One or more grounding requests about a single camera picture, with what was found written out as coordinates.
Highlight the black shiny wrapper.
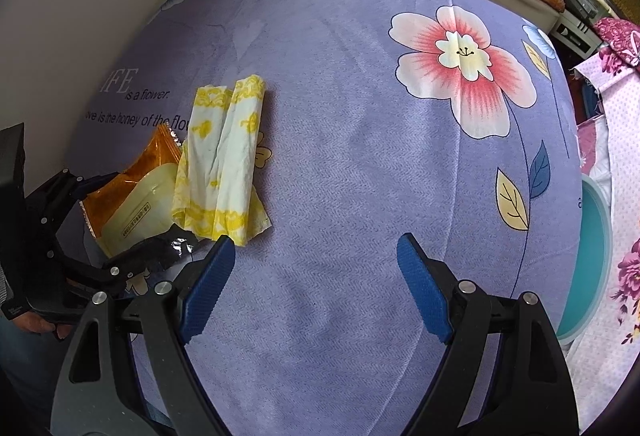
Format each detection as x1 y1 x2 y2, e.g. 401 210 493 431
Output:
107 223 213 274

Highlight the silver audio appliance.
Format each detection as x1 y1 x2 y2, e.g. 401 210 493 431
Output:
550 0 608 62

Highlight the person's left hand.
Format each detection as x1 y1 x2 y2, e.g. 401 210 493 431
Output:
15 313 76 341

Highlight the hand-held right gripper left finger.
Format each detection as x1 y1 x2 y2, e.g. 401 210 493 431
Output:
50 234 236 436

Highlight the teal round bin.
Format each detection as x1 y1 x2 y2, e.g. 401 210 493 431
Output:
555 176 613 352

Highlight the person's blue jeans leg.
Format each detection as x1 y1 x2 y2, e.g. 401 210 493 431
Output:
0 316 66 436

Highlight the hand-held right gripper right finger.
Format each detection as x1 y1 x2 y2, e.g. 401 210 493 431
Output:
396 232 581 436

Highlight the yellow patterned white tissue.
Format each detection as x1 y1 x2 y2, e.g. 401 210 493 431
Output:
171 75 273 248

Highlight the pink floral quilt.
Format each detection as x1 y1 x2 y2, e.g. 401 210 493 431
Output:
560 16 640 436

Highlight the orange wet wipe packet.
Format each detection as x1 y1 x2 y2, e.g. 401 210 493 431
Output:
81 123 183 257

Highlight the purple floral blanket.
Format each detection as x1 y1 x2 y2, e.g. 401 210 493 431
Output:
65 0 586 436

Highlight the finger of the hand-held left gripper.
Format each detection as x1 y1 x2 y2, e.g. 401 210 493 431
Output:
25 168 121 237
50 236 176 299

